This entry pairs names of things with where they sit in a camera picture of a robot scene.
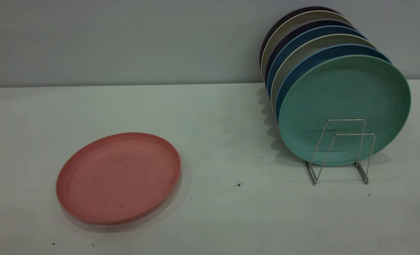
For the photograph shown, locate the pink round plate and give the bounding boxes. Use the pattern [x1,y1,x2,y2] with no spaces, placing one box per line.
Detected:
[56,132,181,225]

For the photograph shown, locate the beige round plate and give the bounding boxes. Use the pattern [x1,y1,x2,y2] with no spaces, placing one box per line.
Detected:
[271,34,376,107]
[260,10,352,80]

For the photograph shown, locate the dark blue round plate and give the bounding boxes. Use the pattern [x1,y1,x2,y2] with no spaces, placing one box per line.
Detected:
[275,44,392,121]

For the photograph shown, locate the black round plate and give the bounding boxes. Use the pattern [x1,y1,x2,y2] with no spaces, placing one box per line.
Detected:
[259,6,339,68]

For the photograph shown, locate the dark purple round plate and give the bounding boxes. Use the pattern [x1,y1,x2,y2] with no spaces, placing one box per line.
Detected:
[264,18,355,85]

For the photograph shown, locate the green round plate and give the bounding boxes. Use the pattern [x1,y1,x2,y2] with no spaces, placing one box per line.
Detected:
[278,54,412,166]

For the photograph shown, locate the metal wire plate rack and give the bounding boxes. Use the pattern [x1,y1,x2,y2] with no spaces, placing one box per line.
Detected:
[304,119,376,186]

